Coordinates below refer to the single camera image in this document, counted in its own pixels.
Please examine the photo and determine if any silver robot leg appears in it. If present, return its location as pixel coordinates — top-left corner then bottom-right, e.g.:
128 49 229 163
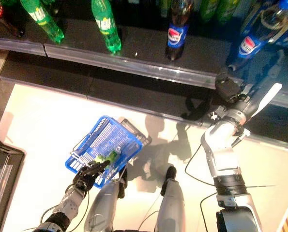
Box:
158 165 185 232
83 166 129 232

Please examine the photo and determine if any silver right robot leg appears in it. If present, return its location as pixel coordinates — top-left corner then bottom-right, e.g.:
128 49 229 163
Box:
158 165 185 232

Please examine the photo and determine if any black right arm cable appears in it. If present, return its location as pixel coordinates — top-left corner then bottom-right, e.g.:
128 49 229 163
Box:
184 142 218 232

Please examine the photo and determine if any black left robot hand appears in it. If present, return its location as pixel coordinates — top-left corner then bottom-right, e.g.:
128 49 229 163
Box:
72 160 112 193

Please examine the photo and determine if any silver left robot leg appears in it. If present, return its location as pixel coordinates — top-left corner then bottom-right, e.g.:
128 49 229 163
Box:
83 166 129 232

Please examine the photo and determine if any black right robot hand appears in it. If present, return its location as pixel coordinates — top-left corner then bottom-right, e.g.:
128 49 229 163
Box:
215 72 246 104

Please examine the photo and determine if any black metal shelf board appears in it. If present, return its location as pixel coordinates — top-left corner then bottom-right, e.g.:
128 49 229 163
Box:
0 0 288 113
0 50 288 153

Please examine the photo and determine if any blue plastic shopping basket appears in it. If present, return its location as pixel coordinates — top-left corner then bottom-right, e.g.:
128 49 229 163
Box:
65 115 144 189

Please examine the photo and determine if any black metal frame stand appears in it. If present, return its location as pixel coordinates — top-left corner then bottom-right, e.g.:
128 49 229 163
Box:
0 139 26 232

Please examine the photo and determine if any Pepsi cola bottle blue cap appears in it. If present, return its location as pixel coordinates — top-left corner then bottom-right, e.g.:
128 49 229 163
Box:
226 0 288 72
165 0 195 61

